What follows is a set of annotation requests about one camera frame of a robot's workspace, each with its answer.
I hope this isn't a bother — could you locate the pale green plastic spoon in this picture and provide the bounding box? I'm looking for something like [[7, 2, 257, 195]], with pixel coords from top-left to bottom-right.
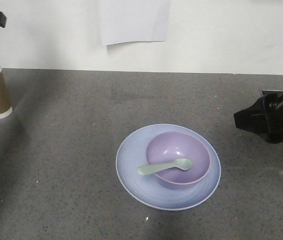
[[136, 158, 193, 176]]

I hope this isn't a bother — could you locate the light blue plate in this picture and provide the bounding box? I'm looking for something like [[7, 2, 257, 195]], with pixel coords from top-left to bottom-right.
[[115, 123, 221, 211]]

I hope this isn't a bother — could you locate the white paper sheet on wall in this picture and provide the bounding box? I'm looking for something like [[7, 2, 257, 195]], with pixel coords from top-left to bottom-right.
[[98, 0, 171, 46]]

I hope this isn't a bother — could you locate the purple plastic bowl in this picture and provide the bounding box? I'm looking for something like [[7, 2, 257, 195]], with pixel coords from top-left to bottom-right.
[[145, 131, 211, 190]]

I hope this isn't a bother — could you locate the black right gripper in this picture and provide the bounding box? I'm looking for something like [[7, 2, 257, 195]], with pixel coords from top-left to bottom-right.
[[233, 91, 283, 144]]

